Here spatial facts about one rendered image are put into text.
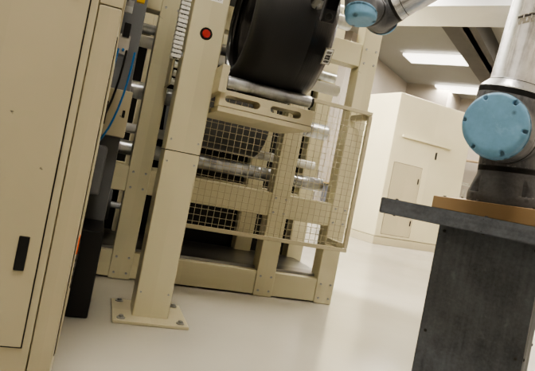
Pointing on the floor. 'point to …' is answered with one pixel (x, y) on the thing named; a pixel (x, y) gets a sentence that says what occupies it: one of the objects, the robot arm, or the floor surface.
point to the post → (181, 150)
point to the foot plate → (123, 312)
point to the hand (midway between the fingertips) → (314, 8)
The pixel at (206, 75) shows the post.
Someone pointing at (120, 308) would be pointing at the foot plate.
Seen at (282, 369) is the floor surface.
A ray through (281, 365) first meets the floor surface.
